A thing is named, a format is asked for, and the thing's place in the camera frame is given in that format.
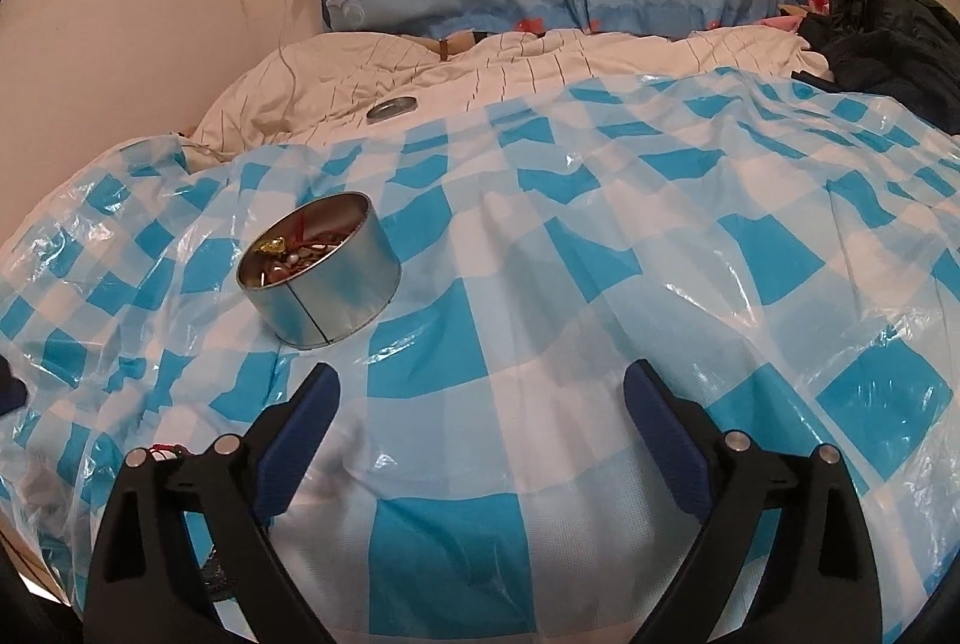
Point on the blue checkered plastic sheet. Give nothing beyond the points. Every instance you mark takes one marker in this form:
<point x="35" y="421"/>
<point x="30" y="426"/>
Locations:
<point x="600" y="314"/>

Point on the dark jacket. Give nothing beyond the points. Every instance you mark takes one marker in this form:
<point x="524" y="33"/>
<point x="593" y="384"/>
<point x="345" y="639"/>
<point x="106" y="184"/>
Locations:
<point x="885" y="44"/>

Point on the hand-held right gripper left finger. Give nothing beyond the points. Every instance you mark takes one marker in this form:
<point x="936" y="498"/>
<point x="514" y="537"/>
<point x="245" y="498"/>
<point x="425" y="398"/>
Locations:
<point x="300" y="438"/>

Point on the round metal tin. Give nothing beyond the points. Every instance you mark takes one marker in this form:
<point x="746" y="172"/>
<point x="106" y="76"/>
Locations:
<point x="337" y="303"/>

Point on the mixed jewelry pile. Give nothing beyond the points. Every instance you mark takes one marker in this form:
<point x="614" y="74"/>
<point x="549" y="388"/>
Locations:
<point x="300" y="258"/>

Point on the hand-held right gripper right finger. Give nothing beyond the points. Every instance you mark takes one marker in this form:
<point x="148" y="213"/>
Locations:
<point x="667" y="438"/>

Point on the tan object with dark band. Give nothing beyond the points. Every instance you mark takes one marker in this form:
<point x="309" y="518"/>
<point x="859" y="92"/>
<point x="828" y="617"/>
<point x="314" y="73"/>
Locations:
<point x="427" y="46"/>

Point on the white striped quilt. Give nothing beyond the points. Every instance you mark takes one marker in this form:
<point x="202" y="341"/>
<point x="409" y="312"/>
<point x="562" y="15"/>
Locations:
<point x="525" y="59"/>

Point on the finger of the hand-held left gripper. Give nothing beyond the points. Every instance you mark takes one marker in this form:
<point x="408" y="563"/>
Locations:
<point x="9" y="389"/>

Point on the round metal tin lid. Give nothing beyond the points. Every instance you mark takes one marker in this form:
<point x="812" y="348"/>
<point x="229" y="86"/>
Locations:
<point x="390" y="109"/>

